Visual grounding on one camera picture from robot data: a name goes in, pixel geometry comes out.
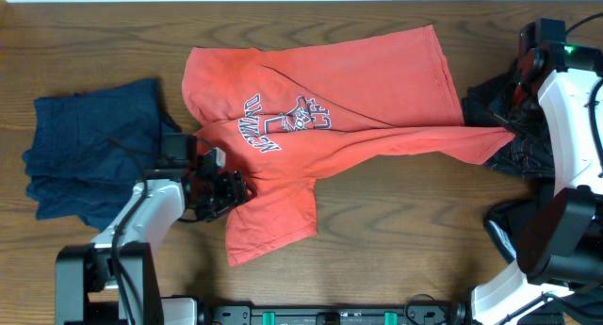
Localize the orange printed t-shirt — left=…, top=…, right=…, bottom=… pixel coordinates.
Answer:
left=182, top=26, right=513, bottom=266

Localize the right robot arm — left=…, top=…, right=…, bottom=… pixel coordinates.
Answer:
left=449, top=18, right=602, bottom=324

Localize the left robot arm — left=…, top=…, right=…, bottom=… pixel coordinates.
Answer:
left=55, top=169, right=250, bottom=324

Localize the folded navy blue garment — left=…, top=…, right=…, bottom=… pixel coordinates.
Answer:
left=23, top=78, right=180, bottom=231

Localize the black patterned garment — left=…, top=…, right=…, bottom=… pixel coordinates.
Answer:
left=461, top=60, right=555, bottom=181

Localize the black garment with white stripe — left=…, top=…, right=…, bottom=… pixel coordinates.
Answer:
left=483, top=182, right=554, bottom=264

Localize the black mounting rail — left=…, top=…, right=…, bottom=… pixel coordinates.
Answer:
left=197, top=295, right=477, bottom=325

